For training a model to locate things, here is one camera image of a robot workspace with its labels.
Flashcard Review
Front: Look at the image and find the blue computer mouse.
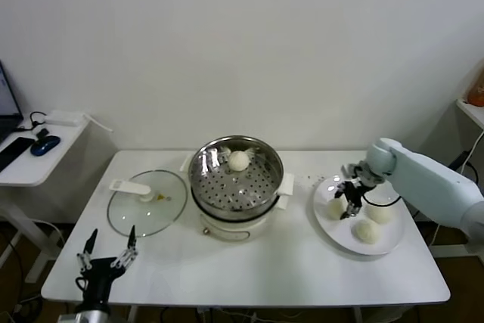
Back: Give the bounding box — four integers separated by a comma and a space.
29, 135, 61, 157

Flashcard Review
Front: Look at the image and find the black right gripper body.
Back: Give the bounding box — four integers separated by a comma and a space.
346, 166, 381, 203

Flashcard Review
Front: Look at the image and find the white hanging power cable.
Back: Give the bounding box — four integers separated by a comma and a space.
430, 137, 484, 249

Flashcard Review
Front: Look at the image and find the large white plate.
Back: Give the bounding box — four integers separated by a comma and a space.
312, 173, 405, 256

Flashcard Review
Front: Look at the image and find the black looped cable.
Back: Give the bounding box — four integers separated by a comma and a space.
29, 110, 49, 130

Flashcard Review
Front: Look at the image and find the white side table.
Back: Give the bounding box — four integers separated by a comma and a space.
0, 111, 94, 282

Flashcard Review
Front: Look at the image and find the white steamed baozi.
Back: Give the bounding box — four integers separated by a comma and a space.
365, 201, 394, 225
325, 200, 346, 221
227, 150, 250, 172
352, 221, 381, 244

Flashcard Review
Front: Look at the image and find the black keyboard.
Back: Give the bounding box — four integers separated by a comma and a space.
0, 136, 35, 172

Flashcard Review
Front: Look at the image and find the orange packaged item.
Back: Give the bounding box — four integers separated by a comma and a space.
464, 58, 484, 107

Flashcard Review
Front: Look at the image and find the black laptop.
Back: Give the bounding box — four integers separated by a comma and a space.
0, 58, 25, 142

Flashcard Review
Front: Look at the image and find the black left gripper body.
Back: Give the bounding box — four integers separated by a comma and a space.
77, 257, 124, 311

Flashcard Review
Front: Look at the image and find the stainless steel steamer basket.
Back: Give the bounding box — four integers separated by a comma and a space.
179, 135, 296, 222

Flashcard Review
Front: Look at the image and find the glass lid white handle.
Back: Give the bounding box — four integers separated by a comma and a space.
107, 169, 189, 238

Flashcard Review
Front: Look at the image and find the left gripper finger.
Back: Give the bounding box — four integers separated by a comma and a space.
76, 228, 98, 272
113, 224, 139, 269

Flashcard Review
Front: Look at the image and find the black power cable with adapter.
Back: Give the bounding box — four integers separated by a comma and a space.
411, 151, 477, 222

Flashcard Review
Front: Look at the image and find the cream electric cooker base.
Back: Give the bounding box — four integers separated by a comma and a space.
191, 188, 289, 244

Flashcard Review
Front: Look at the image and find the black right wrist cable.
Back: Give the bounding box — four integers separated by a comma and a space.
362, 186, 404, 210

